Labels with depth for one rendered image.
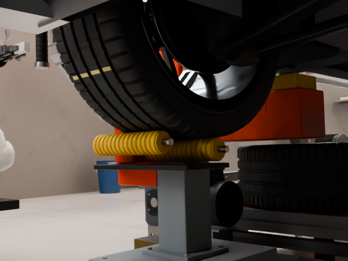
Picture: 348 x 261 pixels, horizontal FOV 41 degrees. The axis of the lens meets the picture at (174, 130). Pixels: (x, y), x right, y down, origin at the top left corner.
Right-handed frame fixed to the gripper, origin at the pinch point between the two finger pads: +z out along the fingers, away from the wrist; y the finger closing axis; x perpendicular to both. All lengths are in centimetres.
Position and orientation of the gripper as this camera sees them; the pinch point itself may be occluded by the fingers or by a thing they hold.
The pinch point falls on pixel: (22, 47)
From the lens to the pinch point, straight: 158.8
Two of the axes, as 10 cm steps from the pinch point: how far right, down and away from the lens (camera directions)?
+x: -0.3, -10.0, 0.5
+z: 7.2, -0.5, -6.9
